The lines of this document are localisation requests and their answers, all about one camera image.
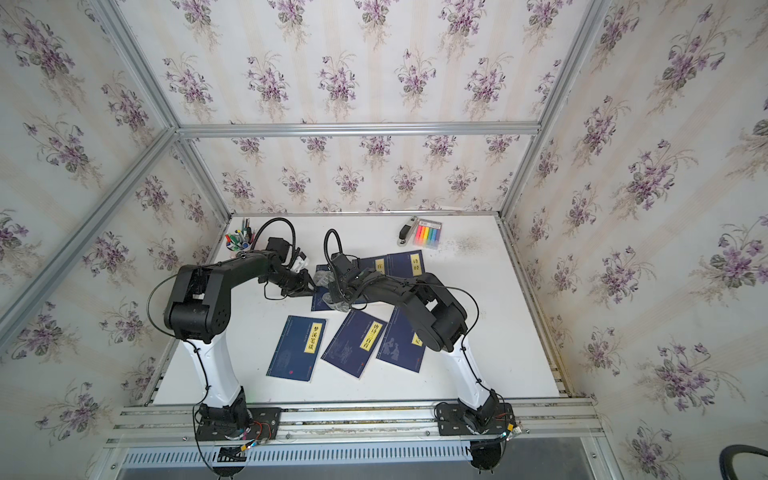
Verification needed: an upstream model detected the clear box of highlighters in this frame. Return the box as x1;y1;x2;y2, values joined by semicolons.
413;219;442;250

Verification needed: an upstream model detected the aluminium rail frame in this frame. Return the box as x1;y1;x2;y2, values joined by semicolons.
91;398;615;479

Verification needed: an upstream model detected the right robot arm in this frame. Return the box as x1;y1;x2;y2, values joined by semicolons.
327;268;499;419

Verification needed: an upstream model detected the grey black stapler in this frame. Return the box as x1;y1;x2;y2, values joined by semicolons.
397;216;419;246

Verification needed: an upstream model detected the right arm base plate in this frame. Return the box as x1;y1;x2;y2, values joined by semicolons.
433;398;519;437

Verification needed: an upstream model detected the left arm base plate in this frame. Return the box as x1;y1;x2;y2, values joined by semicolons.
194;405;283;442

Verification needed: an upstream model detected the grey striped cleaning cloth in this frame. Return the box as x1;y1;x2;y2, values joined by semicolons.
311;265;351;312

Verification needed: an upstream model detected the blue book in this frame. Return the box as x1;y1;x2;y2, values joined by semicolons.
322;310;388;378
376;308;426;373
355;256;387;275
266;315;327;382
310;264;332;312
385;250;426;278

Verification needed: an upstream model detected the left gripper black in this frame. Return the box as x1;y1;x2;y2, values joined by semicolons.
260;270;319;298

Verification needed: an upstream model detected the pink pen cup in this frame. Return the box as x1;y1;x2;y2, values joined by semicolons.
225;217;253;252

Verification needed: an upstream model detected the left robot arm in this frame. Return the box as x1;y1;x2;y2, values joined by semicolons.
164;250;316;423

